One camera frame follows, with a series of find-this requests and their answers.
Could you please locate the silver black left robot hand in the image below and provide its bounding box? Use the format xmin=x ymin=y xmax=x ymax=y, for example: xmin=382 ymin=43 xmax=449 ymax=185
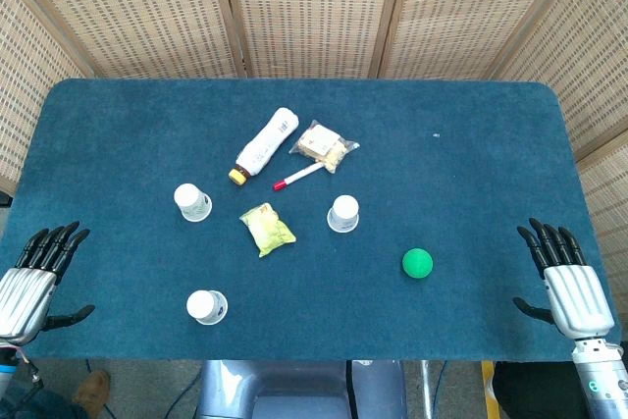
xmin=0 ymin=221 xmax=96 ymax=346

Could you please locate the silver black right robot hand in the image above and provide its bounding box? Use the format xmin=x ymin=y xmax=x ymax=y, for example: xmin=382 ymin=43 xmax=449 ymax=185
xmin=512 ymin=217 xmax=617 ymax=340

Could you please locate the white paper cup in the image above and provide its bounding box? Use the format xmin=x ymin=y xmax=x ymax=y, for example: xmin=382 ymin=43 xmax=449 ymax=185
xmin=173 ymin=183 xmax=214 ymax=224
xmin=326 ymin=194 xmax=361 ymax=234
xmin=185 ymin=288 xmax=230 ymax=327

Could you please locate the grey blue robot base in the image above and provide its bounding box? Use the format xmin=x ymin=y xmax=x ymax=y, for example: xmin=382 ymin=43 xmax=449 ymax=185
xmin=194 ymin=359 xmax=408 ymax=419

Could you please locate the woven bamboo screen panel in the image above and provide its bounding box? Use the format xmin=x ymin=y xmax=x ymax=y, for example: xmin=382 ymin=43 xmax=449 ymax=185
xmin=490 ymin=0 xmax=628 ymax=155
xmin=0 ymin=0 xmax=95 ymax=197
xmin=218 ymin=0 xmax=409 ymax=79
xmin=576 ymin=131 xmax=628 ymax=330
xmin=380 ymin=0 xmax=588 ymax=80
xmin=0 ymin=0 xmax=247 ymax=79

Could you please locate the black object on floor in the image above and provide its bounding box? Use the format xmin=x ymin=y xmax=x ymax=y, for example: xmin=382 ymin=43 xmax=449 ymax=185
xmin=492 ymin=361 xmax=590 ymax=419

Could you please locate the blue jeans leg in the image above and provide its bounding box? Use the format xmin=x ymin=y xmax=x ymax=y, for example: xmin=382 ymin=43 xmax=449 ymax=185
xmin=0 ymin=374 xmax=89 ymax=419

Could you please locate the brown shoe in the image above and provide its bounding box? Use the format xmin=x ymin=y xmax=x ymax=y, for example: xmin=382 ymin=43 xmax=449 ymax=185
xmin=73 ymin=369 xmax=112 ymax=411

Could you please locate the yellow floor tape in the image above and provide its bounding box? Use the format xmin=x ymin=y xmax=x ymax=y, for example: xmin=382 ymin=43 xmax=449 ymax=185
xmin=481 ymin=360 xmax=502 ymax=419

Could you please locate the blue felt table cover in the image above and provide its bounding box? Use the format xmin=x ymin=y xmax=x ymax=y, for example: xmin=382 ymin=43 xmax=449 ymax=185
xmin=0 ymin=78 xmax=614 ymax=362

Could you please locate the green ball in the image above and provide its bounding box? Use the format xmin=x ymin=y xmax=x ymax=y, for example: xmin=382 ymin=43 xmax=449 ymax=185
xmin=401 ymin=247 xmax=435 ymax=281

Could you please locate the metal pole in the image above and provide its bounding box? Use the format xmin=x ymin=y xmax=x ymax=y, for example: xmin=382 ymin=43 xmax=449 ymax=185
xmin=420 ymin=360 xmax=436 ymax=419

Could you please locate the yellow green snack packet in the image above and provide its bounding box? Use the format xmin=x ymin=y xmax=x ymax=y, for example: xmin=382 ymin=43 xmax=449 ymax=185
xmin=238 ymin=202 xmax=297 ymax=259

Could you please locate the white bottle yellow cap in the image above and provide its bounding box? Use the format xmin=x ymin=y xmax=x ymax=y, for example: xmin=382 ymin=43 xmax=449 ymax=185
xmin=228 ymin=107 xmax=300 ymax=187

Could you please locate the white marker red cap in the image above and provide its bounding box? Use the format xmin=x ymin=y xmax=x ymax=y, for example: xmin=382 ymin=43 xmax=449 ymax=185
xmin=273 ymin=161 xmax=326 ymax=192

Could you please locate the clear bag of biscuits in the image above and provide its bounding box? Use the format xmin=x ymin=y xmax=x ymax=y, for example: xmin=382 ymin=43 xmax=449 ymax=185
xmin=288 ymin=119 xmax=361 ymax=175

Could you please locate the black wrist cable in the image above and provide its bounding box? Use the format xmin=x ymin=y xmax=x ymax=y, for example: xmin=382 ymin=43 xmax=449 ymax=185
xmin=14 ymin=345 xmax=43 ymax=387

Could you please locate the blue floor cable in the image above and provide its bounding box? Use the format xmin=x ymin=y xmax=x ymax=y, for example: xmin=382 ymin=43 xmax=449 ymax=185
xmin=164 ymin=368 xmax=203 ymax=419

